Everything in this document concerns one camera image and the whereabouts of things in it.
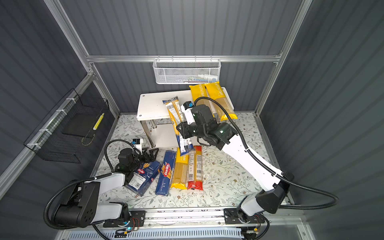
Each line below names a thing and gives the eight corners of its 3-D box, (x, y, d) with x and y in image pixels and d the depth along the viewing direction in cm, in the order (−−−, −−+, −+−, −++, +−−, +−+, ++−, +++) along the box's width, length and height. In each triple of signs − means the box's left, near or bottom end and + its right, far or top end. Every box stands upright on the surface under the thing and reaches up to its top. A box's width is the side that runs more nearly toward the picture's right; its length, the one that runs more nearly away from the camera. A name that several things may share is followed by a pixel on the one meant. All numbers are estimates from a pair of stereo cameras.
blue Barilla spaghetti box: (155, 195, 82) (154, 193, 79) (166, 153, 99) (165, 150, 96) (168, 196, 82) (167, 194, 79) (176, 153, 99) (176, 151, 96)
